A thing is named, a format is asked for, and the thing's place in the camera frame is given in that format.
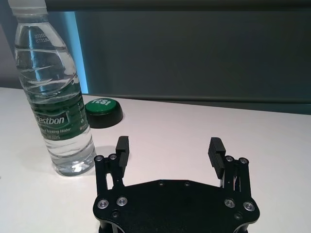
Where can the blue glass window strip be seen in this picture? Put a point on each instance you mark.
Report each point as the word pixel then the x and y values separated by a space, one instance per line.
pixel 77 53

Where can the green button with black base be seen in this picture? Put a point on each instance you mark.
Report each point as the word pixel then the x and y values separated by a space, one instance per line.
pixel 104 114

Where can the clear green-label water bottle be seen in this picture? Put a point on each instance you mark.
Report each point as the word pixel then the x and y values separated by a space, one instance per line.
pixel 53 109

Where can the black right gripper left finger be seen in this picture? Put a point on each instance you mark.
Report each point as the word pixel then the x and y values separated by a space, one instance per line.
pixel 122 155

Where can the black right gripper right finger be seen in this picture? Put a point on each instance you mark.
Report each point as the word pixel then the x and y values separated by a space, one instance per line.
pixel 216 155

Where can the dark horizontal rail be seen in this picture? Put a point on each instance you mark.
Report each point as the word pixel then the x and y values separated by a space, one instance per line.
pixel 170 5

